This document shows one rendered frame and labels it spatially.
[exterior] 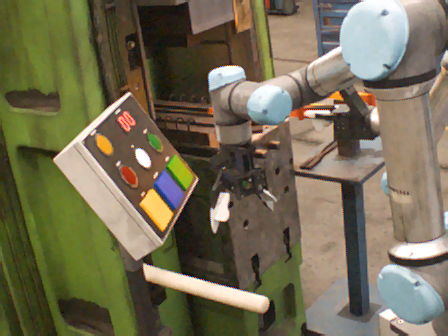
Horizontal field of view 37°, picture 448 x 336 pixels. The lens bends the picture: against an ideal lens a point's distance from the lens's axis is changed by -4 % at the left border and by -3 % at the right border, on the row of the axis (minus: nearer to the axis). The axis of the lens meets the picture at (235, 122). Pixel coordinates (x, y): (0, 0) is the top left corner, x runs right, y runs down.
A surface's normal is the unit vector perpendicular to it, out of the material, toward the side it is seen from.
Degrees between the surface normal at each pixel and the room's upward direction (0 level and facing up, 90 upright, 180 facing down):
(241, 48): 90
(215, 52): 90
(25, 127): 90
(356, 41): 82
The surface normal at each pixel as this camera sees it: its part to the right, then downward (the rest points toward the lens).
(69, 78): -0.57, 0.31
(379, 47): -0.81, 0.16
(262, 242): 0.81, 0.08
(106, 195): -0.18, 0.33
